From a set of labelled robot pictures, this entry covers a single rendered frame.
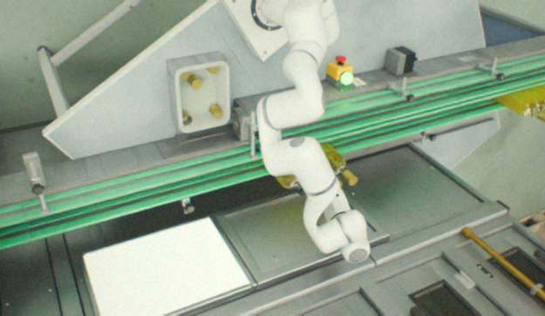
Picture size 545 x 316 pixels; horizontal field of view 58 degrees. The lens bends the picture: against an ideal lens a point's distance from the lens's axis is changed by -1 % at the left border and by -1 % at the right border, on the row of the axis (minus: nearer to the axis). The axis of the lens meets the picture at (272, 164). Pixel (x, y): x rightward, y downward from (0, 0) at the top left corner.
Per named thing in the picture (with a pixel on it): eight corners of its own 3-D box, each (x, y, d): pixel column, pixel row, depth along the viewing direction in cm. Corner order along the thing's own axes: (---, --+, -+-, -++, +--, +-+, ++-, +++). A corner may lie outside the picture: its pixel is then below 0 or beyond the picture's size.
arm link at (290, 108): (270, 56, 123) (250, 91, 114) (319, 42, 116) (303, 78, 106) (294, 100, 131) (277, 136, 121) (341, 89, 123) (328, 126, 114)
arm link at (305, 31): (289, 80, 127) (268, 24, 117) (312, 32, 142) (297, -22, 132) (324, 76, 122) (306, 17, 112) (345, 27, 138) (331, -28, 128)
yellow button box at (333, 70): (324, 79, 187) (335, 87, 182) (326, 61, 183) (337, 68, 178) (340, 75, 190) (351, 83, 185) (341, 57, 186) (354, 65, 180)
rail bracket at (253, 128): (240, 147, 168) (255, 166, 159) (239, 102, 158) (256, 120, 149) (247, 145, 169) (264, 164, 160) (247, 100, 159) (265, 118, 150)
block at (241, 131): (231, 132, 172) (239, 142, 167) (230, 108, 166) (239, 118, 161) (240, 130, 173) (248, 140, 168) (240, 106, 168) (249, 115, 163)
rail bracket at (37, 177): (29, 180, 149) (39, 226, 133) (15, 132, 140) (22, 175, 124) (46, 175, 151) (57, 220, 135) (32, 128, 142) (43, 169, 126)
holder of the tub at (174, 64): (173, 135, 169) (181, 147, 164) (166, 59, 154) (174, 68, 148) (219, 125, 176) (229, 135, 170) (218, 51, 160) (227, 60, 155)
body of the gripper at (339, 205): (354, 236, 145) (340, 211, 154) (357, 209, 139) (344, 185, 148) (329, 240, 144) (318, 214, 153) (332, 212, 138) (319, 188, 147)
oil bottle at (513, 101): (488, 97, 220) (542, 127, 199) (491, 86, 217) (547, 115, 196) (497, 96, 222) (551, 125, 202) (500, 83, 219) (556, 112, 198)
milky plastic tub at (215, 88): (171, 123, 166) (180, 135, 160) (166, 59, 153) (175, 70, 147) (220, 111, 173) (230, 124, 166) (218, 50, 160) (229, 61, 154)
